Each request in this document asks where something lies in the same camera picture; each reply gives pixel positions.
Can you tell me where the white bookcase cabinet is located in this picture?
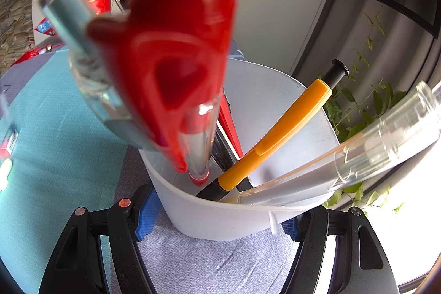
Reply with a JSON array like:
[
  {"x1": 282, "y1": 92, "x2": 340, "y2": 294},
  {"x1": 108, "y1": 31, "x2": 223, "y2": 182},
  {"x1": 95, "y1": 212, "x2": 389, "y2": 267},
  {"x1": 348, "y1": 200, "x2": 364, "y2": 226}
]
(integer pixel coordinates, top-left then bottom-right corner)
[{"x1": 31, "y1": 0, "x2": 332, "y2": 75}]

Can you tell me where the tall pile of papers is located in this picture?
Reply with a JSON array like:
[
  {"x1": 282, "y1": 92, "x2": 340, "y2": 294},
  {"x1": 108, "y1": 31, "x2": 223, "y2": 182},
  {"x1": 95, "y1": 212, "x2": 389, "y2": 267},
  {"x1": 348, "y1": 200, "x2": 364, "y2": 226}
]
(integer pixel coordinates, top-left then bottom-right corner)
[{"x1": 0, "y1": 0, "x2": 39, "y2": 71}]

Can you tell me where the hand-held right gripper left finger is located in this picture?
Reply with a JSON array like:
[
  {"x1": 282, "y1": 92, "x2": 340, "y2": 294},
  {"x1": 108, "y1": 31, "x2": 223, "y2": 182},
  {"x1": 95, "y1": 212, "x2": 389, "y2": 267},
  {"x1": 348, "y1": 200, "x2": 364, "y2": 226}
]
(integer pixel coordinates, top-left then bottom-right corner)
[{"x1": 39, "y1": 182, "x2": 163, "y2": 294}]

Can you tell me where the translucent white plastic cup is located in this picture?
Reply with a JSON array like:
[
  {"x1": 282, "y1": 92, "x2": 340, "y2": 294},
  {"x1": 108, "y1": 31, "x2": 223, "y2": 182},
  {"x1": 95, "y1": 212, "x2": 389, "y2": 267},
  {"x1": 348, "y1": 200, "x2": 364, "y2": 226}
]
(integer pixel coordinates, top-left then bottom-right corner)
[{"x1": 139, "y1": 58, "x2": 340, "y2": 242}]

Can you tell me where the yellow pen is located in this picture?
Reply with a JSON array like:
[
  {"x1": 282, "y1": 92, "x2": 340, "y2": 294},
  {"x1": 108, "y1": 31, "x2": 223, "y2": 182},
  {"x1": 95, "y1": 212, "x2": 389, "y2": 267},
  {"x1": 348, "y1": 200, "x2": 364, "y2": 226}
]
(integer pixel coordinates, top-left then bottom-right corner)
[{"x1": 196, "y1": 59, "x2": 350, "y2": 202}]

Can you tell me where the blue grey printed tablecloth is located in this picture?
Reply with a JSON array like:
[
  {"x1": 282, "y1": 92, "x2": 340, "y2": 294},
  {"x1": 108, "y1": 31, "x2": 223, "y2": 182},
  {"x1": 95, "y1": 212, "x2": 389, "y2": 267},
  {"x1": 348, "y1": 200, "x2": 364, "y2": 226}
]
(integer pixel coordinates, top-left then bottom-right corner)
[{"x1": 0, "y1": 39, "x2": 311, "y2": 294}]

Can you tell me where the green potted plant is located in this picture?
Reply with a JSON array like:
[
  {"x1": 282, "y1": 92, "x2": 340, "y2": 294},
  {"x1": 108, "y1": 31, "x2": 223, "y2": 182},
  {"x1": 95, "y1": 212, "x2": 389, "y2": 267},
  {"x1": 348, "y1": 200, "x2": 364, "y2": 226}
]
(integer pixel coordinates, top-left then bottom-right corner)
[{"x1": 323, "y1": 4, "x2": 408, "y2": 216}]

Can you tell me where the grey curtain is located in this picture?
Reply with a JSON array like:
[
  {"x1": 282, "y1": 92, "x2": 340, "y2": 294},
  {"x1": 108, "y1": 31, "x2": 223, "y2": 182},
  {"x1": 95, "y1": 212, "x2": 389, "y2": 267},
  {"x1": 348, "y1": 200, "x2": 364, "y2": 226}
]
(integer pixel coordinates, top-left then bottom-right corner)
[{"x1": 292, "y1": 0, "x2": 441, "y2": 103}]

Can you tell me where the clear pen beige tip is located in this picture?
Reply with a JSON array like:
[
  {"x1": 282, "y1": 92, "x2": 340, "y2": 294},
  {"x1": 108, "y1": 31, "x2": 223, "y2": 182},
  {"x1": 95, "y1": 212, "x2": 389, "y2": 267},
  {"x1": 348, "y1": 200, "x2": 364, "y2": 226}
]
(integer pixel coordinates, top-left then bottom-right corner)
[{"x1": 222, "y1": 80, "x2": 441, "y2": 207}]

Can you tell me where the clear pen silver refill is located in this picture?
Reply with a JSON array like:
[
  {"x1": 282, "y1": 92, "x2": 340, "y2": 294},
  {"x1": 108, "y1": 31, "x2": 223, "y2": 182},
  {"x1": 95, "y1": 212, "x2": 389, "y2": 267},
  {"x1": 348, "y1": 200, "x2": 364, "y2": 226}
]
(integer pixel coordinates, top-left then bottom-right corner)
[{"x1": 34, "y1": 0, "x2": 154, "y2": 149}]

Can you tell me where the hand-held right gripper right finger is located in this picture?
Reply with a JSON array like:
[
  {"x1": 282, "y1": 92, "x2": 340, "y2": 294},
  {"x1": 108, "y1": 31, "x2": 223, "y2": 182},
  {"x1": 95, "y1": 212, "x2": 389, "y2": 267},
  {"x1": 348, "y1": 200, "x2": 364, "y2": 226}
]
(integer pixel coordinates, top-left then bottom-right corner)
[{"x1": 278, "y1": 205, "x2": 401, "y2": 294}]

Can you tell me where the red label pen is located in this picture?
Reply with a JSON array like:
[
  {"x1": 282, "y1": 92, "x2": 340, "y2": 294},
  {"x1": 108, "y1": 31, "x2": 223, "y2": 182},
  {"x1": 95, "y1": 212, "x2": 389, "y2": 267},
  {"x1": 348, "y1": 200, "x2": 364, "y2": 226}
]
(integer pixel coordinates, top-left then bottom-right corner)
[{"x1": 0, "y1": 128, "x2": 19, "y2": 159}]

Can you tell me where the black pen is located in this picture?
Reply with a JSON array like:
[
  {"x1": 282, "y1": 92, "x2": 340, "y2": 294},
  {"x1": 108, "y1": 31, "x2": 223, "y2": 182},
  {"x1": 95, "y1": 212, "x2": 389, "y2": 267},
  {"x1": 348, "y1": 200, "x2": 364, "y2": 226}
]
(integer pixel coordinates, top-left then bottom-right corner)
[{"x1": 105, "y1": 0, "x2": 244, "y2": 175}]

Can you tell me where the light green highlighter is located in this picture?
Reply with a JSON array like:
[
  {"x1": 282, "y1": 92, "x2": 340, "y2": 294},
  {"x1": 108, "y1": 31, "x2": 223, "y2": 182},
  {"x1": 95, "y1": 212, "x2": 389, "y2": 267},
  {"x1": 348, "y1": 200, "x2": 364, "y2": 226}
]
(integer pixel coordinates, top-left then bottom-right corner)
[{"x1": 0, "y1": 158, "x2": 13, "y2": 192}]

